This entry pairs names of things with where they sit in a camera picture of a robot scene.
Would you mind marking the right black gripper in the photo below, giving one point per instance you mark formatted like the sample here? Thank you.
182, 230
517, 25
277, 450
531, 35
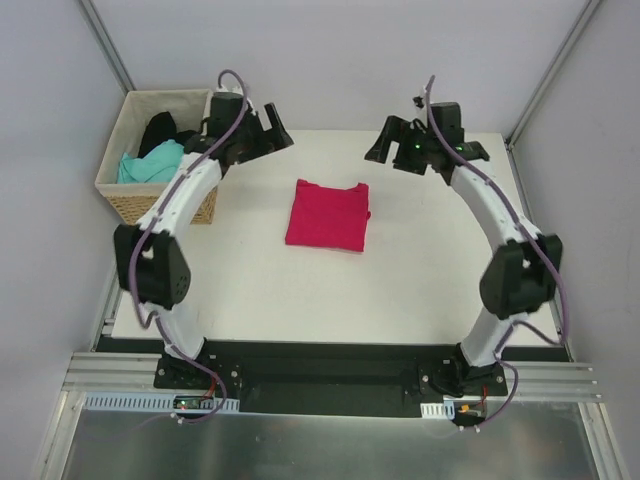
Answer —
400, 145

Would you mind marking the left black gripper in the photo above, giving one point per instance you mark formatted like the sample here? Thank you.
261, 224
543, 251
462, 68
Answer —
263, 138

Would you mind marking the wicker laundry basket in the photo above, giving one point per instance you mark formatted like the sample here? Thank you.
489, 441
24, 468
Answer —
187, 107

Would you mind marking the pink t shirt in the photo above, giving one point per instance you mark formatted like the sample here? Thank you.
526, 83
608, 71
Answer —
332, 218

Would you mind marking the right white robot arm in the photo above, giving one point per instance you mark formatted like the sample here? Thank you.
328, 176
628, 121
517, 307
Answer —
522, 274

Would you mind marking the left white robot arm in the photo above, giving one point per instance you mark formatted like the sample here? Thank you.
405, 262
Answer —
150, 263

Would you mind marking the black t shirt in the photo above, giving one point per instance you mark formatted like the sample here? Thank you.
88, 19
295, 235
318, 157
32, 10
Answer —
161, 128

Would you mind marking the teal t shirt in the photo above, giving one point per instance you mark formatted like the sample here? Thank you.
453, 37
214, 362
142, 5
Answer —
158, 166

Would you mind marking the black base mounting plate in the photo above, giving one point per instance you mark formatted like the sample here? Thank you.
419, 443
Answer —
369, 380

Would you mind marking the right aluminium frame post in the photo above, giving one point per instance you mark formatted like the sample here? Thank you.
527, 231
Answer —
558, 60

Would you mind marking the aluminium frame post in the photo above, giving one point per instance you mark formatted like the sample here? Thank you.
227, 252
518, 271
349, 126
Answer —
558, 60
106, 44

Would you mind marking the left aluminium frame post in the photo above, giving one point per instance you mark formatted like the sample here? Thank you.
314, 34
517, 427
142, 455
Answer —
106, 44

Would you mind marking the right slotted cable duct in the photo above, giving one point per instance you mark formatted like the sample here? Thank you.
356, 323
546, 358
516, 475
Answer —
438, 411

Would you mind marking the slotted cable duct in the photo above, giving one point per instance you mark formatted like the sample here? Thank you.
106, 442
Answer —
438, 411
158, 403

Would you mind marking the aluminium front rail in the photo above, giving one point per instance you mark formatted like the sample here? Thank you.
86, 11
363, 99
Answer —
123, 372

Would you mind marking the left slotted cable duct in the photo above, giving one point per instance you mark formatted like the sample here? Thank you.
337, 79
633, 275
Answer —
158, 403

